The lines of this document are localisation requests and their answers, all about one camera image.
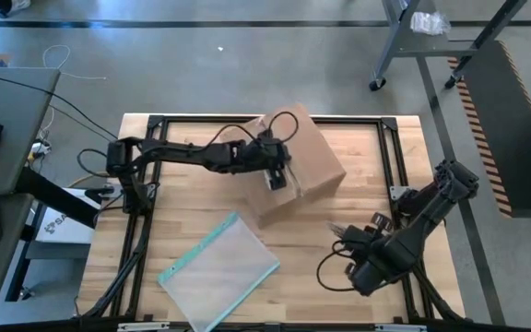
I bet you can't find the black diagonal support bar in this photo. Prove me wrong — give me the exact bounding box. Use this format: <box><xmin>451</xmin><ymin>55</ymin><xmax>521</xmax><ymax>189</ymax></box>
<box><xmin>15</xmin><ymin>166</ymin><xmax>101</xmax><ymax>228</ymax></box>

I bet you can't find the white power adapter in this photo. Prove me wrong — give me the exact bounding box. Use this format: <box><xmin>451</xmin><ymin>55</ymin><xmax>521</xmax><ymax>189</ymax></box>
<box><xmin>28</xmin><ymin>137</ymin><xmax>53</xmax><ymax>162</ymax></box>

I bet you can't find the silver bracket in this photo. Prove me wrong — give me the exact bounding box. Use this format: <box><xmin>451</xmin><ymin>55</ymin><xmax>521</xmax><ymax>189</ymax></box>
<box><xmin>374</xmin><ymin>324</ymin><xmax>428</xmax><ymax>332</ymax></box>
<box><xmin>116</xmin><ymin>321</ymin><xmax>171</xmax><ymax>332</ymax></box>

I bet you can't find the grey desk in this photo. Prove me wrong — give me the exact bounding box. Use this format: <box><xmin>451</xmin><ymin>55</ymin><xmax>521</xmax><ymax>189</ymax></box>
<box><xmin>0</xmin><ymin>66</ymin><xmax>62</xmax><ymax>326</ymax></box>

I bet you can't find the grey metal cart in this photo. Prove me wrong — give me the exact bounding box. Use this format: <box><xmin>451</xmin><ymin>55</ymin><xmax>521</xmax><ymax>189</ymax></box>
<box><xmin>369</xmin><ymin>0</ymin><xmax>531</xmax><ymax>92</ymax></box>

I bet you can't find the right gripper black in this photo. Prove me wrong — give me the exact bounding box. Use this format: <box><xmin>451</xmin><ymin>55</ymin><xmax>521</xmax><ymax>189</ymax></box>
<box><xmin>329</xmin><ymin>212</ymin><xmax>394</xmax><ymax>277</ymax></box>

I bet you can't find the black mat orange-striped edge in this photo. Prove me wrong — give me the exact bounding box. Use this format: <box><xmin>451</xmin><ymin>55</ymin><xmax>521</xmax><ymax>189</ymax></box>
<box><xmin>447</xmin><ymin>40</ymin><xmax>531</xmax><ymax>219</ymax></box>

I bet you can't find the white floor cable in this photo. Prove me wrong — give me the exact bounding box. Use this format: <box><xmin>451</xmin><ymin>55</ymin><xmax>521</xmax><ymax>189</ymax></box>
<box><xmin>42</xmin><ymin>44</ymin><xmax>108</xmax><ymax>82</ymax></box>

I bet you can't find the crumpled clear plastic bag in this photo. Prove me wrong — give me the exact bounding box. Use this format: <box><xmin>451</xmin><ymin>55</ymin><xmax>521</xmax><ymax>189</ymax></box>
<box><xmin>409</xmin><ymin>11</ymin><xmax>452</xmax><ymax>37</ymax></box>

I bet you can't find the white box with logo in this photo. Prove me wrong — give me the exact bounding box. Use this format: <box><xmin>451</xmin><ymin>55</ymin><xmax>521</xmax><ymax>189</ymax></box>
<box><xmin>34</xmin><ymin>187</ymin><xmax>110</xmax><ymax>245</ymax></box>

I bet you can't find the clear teal-edged zip pouch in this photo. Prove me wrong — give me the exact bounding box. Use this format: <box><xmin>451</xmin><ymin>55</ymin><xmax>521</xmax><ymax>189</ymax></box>
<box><xmin>157</xmin><ymin>211</ymin><xmax>281</xmax><ymax>332</ymax></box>

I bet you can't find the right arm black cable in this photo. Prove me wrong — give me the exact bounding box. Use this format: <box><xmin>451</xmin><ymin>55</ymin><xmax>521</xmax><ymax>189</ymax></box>
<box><xmin>315</xmin><ymin>239</ymin><xmax>363</xmax><ymax>292</ymax></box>

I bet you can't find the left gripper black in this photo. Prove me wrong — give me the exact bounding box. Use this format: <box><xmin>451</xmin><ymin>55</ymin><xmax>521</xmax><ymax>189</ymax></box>
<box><xmin>242</xmin><ymin>133</ymin><xmax>293</xmax><ymax>192</ymax></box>

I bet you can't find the black desk cable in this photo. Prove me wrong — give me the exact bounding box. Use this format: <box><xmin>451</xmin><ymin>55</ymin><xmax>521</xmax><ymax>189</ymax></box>
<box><xmin>0</xmin><ymin>68</ymin><xmax>119</xmax><ymax>145</ymax></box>

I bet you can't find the person's foot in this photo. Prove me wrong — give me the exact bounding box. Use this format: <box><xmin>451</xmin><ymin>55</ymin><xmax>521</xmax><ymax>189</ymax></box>
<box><xmin>0</xmin><ymin>0</ymin><xmax>32</xmax><ymax>18</ymax></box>

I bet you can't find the brown cardboard box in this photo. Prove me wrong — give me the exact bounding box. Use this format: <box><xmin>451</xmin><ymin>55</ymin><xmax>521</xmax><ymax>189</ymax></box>
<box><xmin>221</xmin><ymin>101</ymin><xmax>348</xmax><ymax>230</ymax></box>

